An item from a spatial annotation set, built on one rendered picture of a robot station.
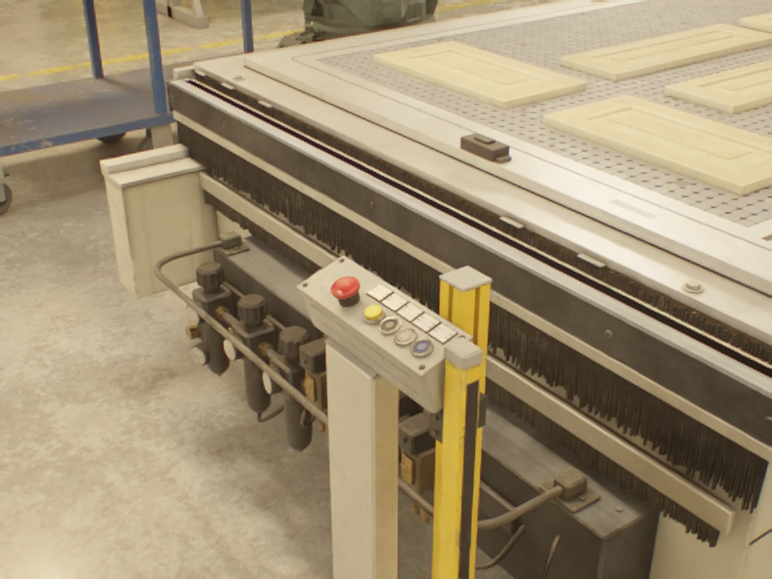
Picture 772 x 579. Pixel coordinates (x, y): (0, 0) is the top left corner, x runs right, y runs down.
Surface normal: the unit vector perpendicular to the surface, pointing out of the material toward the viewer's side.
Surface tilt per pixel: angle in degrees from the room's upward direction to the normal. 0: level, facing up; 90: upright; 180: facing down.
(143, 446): 0
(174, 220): 90
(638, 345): 90
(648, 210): 0
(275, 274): 0
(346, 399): 90
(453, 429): 90
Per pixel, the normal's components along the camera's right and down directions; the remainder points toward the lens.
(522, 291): -0.81, 0.27
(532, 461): 0.00, -0.88
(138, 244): 0.59, 0.37
